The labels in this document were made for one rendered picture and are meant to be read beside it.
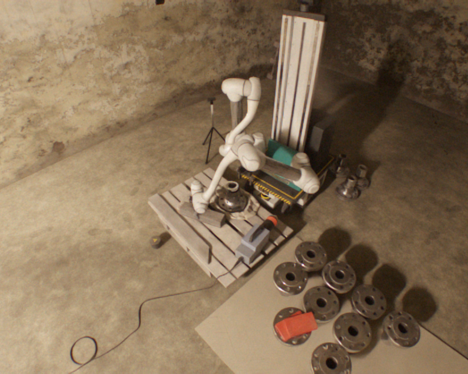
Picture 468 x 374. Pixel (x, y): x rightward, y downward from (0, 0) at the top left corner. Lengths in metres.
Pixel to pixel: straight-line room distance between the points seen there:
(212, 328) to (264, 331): 0.39
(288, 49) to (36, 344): 3.01
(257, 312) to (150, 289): 0.88
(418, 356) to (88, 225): 3.13
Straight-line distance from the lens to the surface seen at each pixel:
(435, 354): 2.54
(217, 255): 2.23
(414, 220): 3.25
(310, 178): 2.16
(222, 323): 2.13
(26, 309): 2.75
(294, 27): 2.23
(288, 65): 2.30
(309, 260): 2.14
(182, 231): 2.37
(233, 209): 2.46
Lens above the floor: 2.03
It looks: 44 degrees down
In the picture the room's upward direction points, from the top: straight up
